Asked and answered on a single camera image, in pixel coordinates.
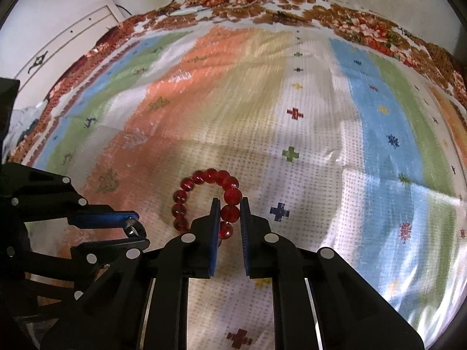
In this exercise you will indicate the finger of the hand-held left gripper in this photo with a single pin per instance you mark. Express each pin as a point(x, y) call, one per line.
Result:
point(109, 249)
point(98, 219)

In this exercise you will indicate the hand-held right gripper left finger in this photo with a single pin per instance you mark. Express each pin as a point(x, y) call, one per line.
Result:
point(215, 226)

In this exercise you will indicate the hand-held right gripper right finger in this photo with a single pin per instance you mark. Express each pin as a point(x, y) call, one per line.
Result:
point(245, 233)

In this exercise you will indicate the grey cloth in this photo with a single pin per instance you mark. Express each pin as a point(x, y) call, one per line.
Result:
point(23, 127)

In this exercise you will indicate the white cabinet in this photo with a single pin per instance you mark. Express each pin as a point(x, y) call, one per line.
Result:
point(73, 32)

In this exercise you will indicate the striped patterned blanket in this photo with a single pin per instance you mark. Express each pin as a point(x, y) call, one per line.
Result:
point(310, 135)

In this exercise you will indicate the brown floral bedsheet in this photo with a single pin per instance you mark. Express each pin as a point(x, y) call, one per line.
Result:
point(346, 25)

